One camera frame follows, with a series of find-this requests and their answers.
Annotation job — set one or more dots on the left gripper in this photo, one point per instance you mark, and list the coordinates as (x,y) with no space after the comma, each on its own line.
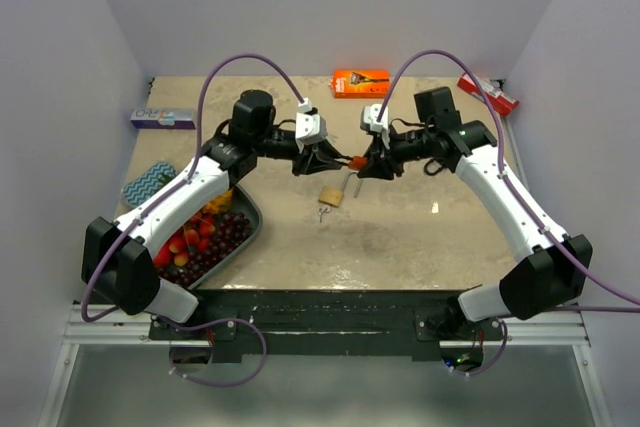
(312,159)

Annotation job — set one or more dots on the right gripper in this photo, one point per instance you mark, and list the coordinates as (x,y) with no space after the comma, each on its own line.
(376,153)

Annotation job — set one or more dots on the orange padlock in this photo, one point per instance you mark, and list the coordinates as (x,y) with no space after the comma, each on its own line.
(357,163)

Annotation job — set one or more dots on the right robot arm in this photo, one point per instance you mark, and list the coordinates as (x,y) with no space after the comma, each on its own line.
(543,277)

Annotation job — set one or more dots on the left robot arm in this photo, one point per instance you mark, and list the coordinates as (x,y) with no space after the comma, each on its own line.
(118,255)

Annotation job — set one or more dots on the brass padlock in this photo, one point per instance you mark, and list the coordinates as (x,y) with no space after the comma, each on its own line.
(332,197)

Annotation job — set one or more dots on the silver keys of brass padlock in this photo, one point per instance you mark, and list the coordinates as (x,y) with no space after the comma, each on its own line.
(323,210)

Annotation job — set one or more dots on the black padlock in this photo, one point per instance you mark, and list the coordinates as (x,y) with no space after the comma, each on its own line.
(432,168)

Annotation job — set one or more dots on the orange razor box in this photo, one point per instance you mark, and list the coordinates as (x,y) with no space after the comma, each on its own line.
(360,83)

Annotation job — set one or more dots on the grey fruit tray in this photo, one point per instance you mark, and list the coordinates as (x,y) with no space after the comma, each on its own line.
(241,203)

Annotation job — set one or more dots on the dark grape bunch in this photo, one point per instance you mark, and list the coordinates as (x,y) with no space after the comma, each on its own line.
(200,245)

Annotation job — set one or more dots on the red box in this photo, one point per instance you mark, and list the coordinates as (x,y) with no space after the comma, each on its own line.
(502,103)

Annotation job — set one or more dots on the purple white box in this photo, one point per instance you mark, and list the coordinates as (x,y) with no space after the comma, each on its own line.
(164,119)

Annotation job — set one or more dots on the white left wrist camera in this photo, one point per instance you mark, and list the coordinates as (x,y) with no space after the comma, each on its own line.
(310,126)

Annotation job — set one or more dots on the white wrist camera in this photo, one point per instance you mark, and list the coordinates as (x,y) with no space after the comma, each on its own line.
(310,126)
(376,123)

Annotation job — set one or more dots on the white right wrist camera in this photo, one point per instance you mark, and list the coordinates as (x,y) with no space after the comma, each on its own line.
(376,123)

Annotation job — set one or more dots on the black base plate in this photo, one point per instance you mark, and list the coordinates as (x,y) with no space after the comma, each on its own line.
(231,319)

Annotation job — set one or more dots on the aluminium rail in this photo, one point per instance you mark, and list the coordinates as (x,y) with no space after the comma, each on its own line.
(554,329)

